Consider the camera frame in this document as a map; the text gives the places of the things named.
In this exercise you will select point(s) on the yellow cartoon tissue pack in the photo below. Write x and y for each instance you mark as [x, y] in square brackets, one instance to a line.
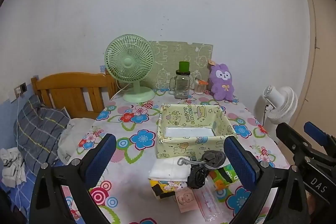
[164, 189]

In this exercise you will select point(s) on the black sock pair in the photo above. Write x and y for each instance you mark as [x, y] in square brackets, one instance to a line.
[197, 177]

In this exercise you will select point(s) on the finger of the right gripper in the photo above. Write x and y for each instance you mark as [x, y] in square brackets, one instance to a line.
[323, 139]
[291, 139]

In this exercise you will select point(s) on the toothpick jar orange lid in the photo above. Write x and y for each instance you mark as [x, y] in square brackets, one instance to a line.
[200, 86]

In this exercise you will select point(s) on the white bedsheet bundle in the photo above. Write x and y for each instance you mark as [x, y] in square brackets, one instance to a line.
[71, 137]

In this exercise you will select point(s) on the white beige sock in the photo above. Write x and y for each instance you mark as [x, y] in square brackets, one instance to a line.
[170, 169]

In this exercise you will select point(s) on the green patterned cardboard panel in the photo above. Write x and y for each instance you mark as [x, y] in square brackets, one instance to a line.
[167, 56]

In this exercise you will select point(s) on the white crumpled cloth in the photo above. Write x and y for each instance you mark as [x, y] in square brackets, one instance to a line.
[13, 172]

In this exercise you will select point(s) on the grey plaid pillow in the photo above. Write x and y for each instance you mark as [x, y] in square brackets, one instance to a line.
[37, 131]

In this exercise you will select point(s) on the purple bunny plush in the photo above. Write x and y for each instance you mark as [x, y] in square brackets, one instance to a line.
[221, 82]

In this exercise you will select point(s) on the green tissue pack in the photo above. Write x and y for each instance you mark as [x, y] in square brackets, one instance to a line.
[222, 178]

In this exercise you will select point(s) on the green cup on jar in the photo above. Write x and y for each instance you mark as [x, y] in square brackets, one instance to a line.
[184, 68]

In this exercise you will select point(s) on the pink wet wipes pack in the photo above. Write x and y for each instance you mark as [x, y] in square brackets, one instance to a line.
[186, 200]

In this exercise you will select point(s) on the clear plastic mask pack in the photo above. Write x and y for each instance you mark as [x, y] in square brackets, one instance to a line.
[207, 202]

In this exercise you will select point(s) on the white standing fan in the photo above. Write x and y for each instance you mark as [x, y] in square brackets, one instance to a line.
[280, 106]

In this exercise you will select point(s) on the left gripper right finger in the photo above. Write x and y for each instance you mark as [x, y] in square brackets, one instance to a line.
[289, 204]

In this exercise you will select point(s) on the beige door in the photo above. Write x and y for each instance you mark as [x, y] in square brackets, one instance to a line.
[317, 99]

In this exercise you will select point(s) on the wall power socket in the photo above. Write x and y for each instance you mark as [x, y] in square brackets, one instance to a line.
[21, 89]

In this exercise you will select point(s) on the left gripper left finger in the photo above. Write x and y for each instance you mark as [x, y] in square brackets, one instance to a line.
[48, 203]

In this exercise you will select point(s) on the green desk fan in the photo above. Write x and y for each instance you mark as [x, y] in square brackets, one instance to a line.
[129, 58]

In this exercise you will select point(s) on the glass mason jar mug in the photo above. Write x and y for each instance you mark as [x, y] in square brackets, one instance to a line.
[179, 85]

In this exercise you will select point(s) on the grey sock pair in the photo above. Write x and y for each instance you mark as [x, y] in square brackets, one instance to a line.
[213, 159]

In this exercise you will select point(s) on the yellow cartoon fabric box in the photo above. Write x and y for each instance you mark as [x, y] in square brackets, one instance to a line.
[191, 130]

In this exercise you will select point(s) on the wooden bed headboard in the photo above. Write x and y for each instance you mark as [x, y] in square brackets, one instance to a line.
[79, 92]

